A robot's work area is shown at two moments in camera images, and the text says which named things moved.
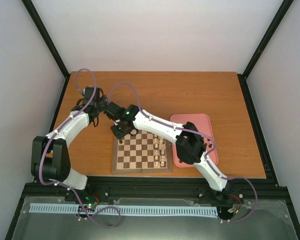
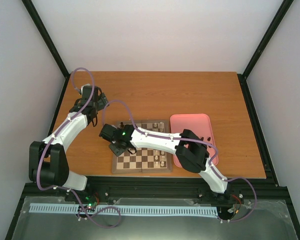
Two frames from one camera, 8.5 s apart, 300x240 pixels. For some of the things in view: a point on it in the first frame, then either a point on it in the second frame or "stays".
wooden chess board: x=142 y=153 stays
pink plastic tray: x=203 y=123 stays
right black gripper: x=118 y=135 -> x=117 y=152
